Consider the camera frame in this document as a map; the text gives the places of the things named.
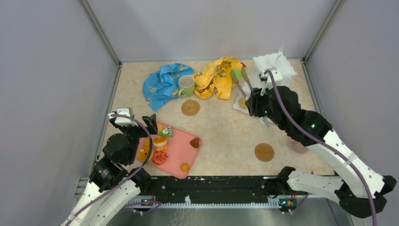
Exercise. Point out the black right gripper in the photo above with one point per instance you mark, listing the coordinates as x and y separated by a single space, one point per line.
254 101

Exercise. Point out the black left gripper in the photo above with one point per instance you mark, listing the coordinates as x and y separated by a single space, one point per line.
151 122

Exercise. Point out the metal tongs white handle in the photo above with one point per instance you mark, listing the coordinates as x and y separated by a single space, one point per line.
244 88

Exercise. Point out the round tan muffin cake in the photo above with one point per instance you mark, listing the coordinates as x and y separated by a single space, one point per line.
242 103

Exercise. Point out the green round macaron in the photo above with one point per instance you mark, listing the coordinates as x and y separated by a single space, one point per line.
237 73

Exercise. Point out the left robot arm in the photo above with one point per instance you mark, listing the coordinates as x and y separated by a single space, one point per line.
110 186

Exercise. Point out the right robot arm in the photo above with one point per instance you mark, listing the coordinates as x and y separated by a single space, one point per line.
356 187

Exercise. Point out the orange glazed bun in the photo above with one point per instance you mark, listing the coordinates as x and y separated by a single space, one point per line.
144 152

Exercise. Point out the yellow orange pastry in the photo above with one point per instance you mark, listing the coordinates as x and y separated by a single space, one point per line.
160 141

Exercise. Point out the green cake slice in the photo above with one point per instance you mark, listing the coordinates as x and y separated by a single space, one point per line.
166 132

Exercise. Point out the blue patterned cloth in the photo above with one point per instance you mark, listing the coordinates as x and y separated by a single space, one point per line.
162 86

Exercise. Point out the red orange donut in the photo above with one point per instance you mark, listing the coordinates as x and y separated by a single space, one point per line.
160 158

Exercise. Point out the white tiered dessert stand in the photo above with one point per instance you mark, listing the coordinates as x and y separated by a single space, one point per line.
274 60

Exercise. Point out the round wooden coaster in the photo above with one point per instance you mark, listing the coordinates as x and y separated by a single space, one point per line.
264 152

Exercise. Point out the pink cup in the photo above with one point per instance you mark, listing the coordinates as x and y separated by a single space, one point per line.
298 147

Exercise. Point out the pink plastic tray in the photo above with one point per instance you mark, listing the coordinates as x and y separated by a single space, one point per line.
179 151

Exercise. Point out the yellow patterned cloth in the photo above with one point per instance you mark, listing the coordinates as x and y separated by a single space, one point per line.
215 78

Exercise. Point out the woven rattan coaster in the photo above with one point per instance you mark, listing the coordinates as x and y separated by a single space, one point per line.
190 108

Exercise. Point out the brown heart cookie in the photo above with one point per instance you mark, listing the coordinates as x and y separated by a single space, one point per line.
195 143

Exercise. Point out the green mug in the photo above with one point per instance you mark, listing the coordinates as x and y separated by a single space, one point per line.
187 86

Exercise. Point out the orange swirl cookie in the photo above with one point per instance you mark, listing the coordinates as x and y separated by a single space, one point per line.
185 167

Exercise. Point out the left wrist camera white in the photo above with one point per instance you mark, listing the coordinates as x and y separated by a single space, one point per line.
124 116

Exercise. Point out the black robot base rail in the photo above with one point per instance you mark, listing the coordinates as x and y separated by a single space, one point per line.
215 189

